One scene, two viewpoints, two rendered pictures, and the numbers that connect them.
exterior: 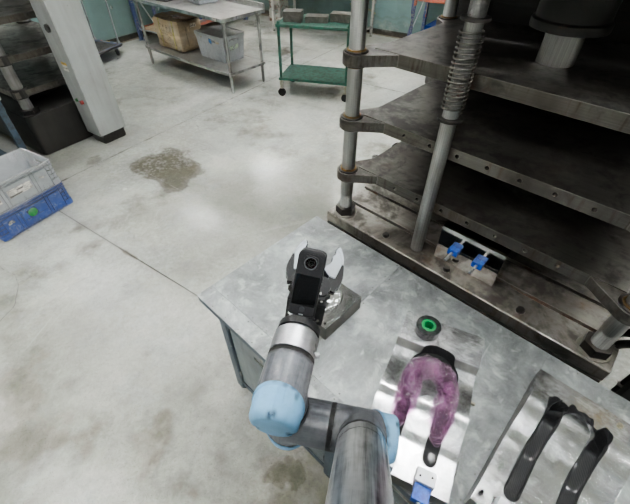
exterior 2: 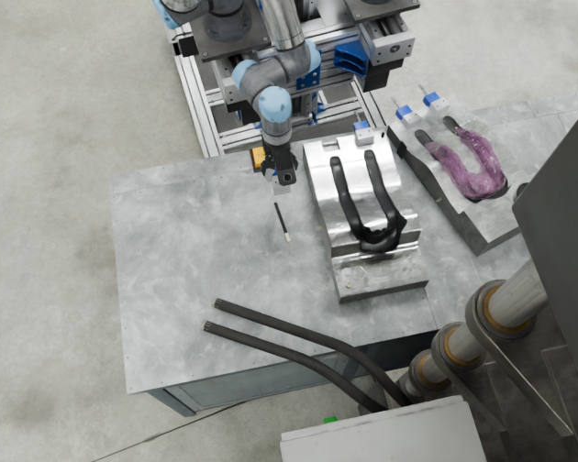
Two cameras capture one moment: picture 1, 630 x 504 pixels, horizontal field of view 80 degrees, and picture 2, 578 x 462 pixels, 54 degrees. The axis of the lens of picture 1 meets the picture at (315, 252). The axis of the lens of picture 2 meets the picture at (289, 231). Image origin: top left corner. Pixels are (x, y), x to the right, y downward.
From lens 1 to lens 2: 1.57 m
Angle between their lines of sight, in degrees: 63
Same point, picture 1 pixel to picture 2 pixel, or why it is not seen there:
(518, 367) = (442, 284)
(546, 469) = (364, 191)
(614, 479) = (330, 216)
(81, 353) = not seen: outside the picture
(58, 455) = (577, 49)
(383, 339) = not seen: hidden behind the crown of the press
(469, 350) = (484, 217)
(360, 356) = (534, 162)
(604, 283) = not seen: hidden behind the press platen
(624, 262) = (491, 447)
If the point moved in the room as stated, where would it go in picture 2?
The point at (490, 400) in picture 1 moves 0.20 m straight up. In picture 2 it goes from (430, 229) to (446, 200)
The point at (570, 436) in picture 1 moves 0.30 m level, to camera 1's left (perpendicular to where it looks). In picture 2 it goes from (372, 214) to (424, 141)
